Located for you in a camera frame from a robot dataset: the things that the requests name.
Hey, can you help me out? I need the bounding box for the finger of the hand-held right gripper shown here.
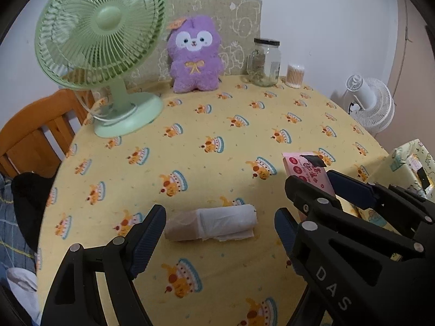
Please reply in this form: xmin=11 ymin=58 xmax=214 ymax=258
xmin=285 ymin=176 xmax=342 ymax=235
xmin=327 ymin=171 xmax=435 ymax=226

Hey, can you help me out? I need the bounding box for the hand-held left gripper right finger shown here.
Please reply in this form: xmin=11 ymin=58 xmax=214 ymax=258
xmin=275 ymin=208 xmax=299 ymax=256

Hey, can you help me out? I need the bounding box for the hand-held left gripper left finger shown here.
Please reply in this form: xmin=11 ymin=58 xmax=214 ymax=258
xmin=40 ymin=204 xmax=167 ymax=326

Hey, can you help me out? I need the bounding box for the pink wet wipe packet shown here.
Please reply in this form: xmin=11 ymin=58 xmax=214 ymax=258
xmin=281 ymin=151 xmax=344 ymax=223

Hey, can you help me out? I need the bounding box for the cream printed fabric basket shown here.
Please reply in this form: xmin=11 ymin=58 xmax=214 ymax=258
xmin=353 ymin=139 xmax=435 ymax=235

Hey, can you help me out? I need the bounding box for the white plastic bag roll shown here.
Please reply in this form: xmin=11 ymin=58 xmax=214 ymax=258
xmin=165 ymin=204 xmax=257 ymax=242

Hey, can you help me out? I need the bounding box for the white standing fan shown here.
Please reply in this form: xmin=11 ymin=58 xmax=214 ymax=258
xmin=345 ymin=74 xmax=395 ymax=133

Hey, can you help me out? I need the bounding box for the cotton swab container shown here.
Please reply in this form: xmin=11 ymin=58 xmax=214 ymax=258
xmin=285 ymin=63 xmax=305 ymax=89

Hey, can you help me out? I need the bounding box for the black cloth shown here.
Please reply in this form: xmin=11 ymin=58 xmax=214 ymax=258
xmin=11 ymin=173 xmax=57 ymax=262

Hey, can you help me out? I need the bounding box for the yellow printed tablecloth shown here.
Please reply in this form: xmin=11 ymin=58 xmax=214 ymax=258
xmin=36 ymin=75 xmax=391 ymax=326

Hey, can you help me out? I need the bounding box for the glass jar with dark lid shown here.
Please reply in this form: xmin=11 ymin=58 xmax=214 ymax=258
xmin=247 ymin=37 xmax=282 ymax=87

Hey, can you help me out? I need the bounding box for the blue plaid blanket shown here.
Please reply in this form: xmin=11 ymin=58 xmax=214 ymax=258
xmin=0 ymin=173 xmax=38 ymax=279

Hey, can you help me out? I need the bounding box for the white cloth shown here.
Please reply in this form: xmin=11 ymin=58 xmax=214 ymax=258
xmin=7 ymin=268 xmax=41 ymax=326

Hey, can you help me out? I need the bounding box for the wooden chair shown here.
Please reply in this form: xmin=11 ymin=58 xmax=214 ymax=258
xmin=0 ymin=88 xmax=96 ymax=179

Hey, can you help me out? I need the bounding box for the pink door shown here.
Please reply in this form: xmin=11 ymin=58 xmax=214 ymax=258
xmin=387 ymin=0 xmax=435 ymax=109

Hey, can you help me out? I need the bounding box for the purple plush toy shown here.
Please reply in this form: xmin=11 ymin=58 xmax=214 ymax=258
xmin=166 ymin=15 xmax=225 ymax=94

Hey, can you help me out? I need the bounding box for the beige printed board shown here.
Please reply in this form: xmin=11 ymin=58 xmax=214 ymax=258
xmin=126 ymin=0 xmax=263 ymax=89

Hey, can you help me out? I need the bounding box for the green desk fan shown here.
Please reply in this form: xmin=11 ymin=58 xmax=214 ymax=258
xmin=34 ymin=0 xmax=169 ymax=139

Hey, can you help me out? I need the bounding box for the white fan cable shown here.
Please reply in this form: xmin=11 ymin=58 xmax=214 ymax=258
xmin=76 ymin=90 xmax=136 ymax=122

